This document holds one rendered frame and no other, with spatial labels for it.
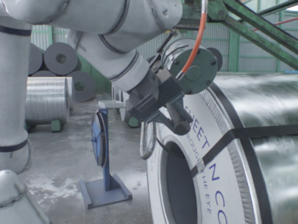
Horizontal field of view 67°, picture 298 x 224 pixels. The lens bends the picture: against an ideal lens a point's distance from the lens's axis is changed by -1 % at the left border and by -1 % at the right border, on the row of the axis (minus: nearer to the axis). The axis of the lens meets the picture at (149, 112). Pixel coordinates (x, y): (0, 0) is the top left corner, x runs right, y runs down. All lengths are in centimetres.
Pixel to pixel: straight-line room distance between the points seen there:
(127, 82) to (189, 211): 111
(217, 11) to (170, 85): 135
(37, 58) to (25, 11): 1195
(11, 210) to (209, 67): 56
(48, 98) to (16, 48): 494
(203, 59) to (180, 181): 96
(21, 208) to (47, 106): 542
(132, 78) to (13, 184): 27
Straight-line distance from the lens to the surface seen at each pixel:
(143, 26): 35
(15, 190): 42
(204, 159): 84
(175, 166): 143
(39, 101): 582
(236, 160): 69
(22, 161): 107
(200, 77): 68
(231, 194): 74
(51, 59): 1211
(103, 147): 238
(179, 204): 146
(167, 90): 51
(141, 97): 43
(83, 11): 29
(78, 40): 44
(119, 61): 45
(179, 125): 56
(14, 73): 89
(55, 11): 28
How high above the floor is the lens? 133
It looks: 9 degrees down
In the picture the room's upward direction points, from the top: straight up
